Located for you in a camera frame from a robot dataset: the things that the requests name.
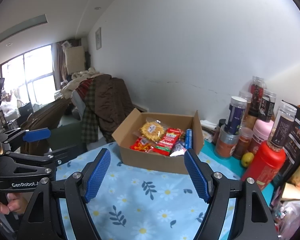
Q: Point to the brown sofa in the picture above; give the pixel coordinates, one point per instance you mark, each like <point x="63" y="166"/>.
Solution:
<point x="45" y="115"/>

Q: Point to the clear waffle cookie packet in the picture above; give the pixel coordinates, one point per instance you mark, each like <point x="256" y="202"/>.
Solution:
<point x="151" y="130"/>

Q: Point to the plaid cloth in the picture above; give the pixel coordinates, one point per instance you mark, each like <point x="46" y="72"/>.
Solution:
<point x="88" y="115"/>

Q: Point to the blue snack packet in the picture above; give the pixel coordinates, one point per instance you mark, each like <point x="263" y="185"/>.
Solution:
<point x="189" y="138"/>

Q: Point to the clear jar brown powder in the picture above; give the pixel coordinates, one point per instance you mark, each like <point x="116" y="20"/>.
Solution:
<point x="226" y="146"/>

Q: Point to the beige cloth pile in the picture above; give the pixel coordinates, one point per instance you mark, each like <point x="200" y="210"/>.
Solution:
<point x="77" y="80"/>

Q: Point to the red green snack packet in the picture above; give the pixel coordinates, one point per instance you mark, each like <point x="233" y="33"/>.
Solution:
<point x="168" y="140"/>

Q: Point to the wall picture frame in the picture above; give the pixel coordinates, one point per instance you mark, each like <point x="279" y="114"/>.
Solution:
<point x="98" y="38"/>

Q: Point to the person's left hand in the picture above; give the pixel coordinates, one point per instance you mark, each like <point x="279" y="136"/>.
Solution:
<point x="15" y="203"/>

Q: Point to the clear plastic bag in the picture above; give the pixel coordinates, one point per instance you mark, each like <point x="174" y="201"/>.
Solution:
<point x="292" y="217"/>

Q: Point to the blue floral tablecloth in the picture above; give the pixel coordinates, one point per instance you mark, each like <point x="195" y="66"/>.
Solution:
<point x="152" y="192"/>

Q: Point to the red canister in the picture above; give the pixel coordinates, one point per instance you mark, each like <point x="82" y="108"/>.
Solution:
<point x="265" y="165"/>

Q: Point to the window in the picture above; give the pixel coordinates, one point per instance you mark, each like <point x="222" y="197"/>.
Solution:
<point x="30" y="72"/>

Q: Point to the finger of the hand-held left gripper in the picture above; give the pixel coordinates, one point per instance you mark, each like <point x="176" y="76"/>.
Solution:
<point x="37" y="134"/>
<point x="55" y="156"/>

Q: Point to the clear jar reddish powder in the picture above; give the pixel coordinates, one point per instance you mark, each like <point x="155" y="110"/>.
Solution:
<point x="243" y="142"/>

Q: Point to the clear jar dark label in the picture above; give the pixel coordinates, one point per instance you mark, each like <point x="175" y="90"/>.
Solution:
<point x="267" y="105"/>

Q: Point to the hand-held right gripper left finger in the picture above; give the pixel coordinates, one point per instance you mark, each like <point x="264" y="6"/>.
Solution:
<point x="97" y="177"/>

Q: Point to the tall red black label jar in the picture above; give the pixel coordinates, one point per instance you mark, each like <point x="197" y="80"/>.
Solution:
<point x="256" y="92"/>

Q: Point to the yellow green pear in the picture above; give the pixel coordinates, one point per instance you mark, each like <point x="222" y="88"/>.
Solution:
<point x="247" y="160"/>

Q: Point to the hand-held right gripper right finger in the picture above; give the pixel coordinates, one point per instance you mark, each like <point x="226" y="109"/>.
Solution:
<point x="196" y="175"/>

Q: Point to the silver purple snack packet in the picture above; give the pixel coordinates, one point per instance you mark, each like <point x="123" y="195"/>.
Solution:
<point x="178" y="148"/>

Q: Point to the red yellow snack packet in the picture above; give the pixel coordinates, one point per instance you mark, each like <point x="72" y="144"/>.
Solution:
<point x="141" y="145"/>

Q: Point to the black printed bag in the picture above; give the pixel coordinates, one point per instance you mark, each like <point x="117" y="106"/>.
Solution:
<point x="298" y="140"/>

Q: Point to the ceiling vent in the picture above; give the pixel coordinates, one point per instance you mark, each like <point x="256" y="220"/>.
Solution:
<point x="20" y="28"/>

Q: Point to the cardboard box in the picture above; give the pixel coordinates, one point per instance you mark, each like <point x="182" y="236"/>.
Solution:
<point x="150" y="160"/>

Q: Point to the brown jacket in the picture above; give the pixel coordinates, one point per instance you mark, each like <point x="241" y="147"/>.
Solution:
<point x="112" y="105"/>

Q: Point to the cream cardboard sheet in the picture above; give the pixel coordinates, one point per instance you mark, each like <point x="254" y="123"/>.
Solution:
<point x="75" y="60"/>

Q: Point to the dark label nut jar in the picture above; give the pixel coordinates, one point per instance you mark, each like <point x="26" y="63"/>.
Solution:
<point x="282" y="127"/>

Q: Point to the small black lid jar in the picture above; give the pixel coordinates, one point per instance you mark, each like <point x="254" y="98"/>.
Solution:
<point x="218" y="127"/>

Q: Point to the pink lid canister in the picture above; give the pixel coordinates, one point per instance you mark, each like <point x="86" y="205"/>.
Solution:
<point x="262" y="132"/>

